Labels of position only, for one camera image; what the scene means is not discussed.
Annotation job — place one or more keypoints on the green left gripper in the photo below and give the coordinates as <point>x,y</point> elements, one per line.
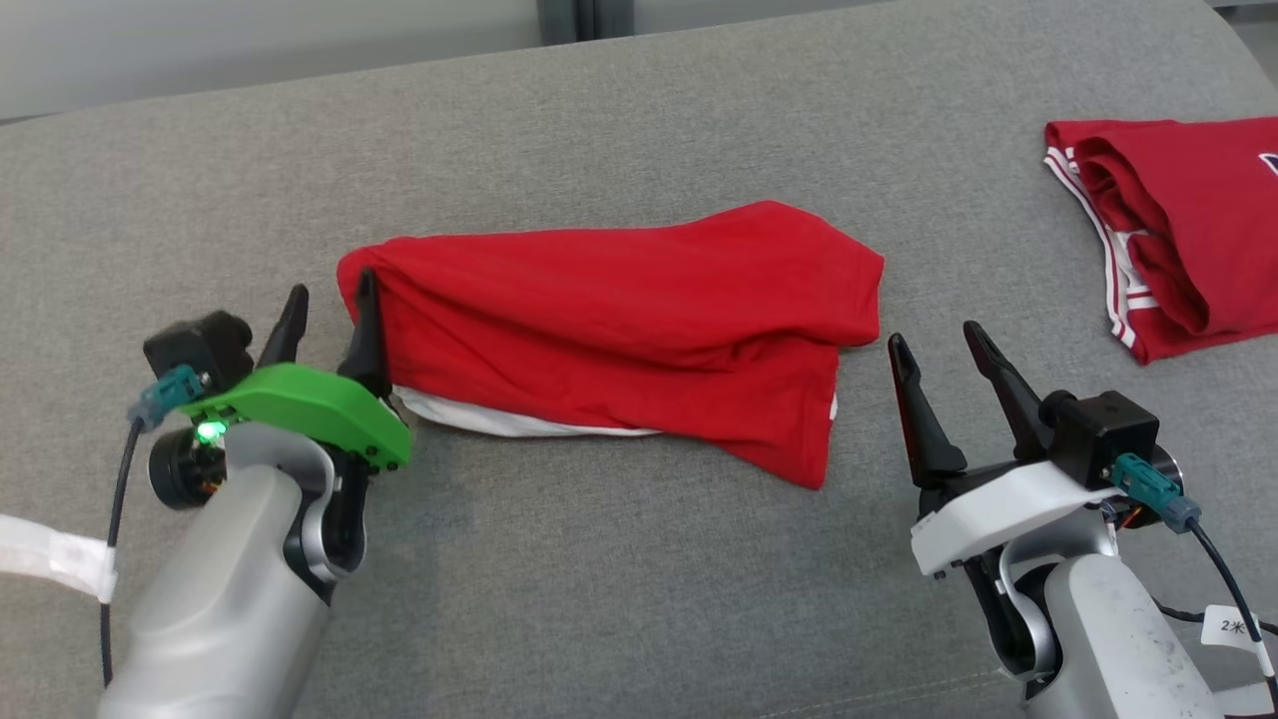
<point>319,404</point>

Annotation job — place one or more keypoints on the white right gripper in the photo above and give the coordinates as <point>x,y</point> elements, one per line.
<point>998,509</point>

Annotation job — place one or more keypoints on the red white striped jersey shirt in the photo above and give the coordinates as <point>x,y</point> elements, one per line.
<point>1188,220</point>

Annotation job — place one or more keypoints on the red shorts with white trim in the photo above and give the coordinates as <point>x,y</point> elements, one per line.
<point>619,310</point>

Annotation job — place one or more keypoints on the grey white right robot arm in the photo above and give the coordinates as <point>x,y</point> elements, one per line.
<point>1108,639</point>

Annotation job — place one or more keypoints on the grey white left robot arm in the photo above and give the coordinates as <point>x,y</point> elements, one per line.
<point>230,599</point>

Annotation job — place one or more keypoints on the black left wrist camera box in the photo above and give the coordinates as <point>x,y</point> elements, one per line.
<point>195,345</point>

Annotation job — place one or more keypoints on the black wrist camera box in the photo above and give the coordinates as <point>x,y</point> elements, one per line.
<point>1108,434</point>
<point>195,345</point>

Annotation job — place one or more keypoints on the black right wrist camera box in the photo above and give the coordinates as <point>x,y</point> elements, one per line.
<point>1108,434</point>

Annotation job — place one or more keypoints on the grey partition post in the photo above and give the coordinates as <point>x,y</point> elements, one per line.
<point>584,20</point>

